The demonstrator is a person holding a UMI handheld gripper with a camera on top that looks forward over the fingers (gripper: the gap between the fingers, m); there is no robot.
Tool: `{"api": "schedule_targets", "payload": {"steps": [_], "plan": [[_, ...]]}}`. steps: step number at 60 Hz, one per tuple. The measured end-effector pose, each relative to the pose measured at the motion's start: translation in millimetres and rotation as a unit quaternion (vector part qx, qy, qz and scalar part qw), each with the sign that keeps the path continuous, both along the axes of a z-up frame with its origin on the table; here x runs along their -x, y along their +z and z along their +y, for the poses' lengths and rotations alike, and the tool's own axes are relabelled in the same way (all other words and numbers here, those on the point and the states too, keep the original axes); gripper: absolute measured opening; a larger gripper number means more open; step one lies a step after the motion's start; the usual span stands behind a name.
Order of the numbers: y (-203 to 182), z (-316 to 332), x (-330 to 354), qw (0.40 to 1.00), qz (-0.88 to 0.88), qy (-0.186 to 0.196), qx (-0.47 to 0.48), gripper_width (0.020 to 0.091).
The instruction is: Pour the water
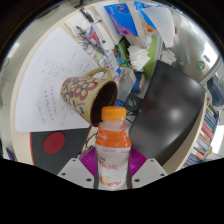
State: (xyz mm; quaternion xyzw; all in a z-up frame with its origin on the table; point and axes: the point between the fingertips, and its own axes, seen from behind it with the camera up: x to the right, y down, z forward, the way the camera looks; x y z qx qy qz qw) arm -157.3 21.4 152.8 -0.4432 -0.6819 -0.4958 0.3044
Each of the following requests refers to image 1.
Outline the blue tissue box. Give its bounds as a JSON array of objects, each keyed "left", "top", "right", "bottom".
[{"left": 133, "top": 0, "right": 177, "bottom": 49}]

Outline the blue round container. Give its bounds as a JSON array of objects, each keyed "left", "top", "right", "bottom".
[{"left": 131, "top": 73, "right": 146, "bottom": 94}]

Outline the black desk mat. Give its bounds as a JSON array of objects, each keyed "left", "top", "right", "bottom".
[{"left": 29, "top": 125, "right": 93, "bottom": 176}]

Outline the clear plastic box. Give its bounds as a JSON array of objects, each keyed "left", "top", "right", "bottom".
[{"left": 116, "top": 66, "right": 138, "bottom": 103}]

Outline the floral ceramic mug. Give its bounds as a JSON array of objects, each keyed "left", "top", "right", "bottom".
[{"left": 59, "top": 67, "right": 119, "bottom": 127}]

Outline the blue tissue pack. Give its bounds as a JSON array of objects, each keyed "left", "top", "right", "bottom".
[{"left": 103, "top": 3, "right": 139, "bottom": 37}]

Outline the stack of white napkins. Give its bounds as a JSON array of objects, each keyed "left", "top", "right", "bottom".
[{"left": 127, "top": 44, "right": 152, "bottom": 72}]

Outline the orange-capped drink bottle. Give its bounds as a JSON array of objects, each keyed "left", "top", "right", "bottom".
[{"left": 95, "top": 105, "right": 132, "bottom": 191}]

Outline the black computer monitor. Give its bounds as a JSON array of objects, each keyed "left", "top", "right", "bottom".
[{"left": 128, "top": 59, "right": 207, "bottom": 167}]

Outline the flat round red coaster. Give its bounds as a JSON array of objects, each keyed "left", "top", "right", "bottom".
[{"left": 43, "top": 131, "right": 67, "bottom": 155}]

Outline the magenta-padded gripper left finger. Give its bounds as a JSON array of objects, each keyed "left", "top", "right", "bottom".
[{"left": 57, "top": 147, "right": 100, "bottom": 190}]

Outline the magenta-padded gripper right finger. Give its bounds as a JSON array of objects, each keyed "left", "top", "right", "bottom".
[{"left": 128, "top": 147, "right": 168, "bottom": 190}]

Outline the white paper sheet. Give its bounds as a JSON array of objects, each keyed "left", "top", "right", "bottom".
[{"left": 14, "top": 27, "right": 104, "bottom": 133}]

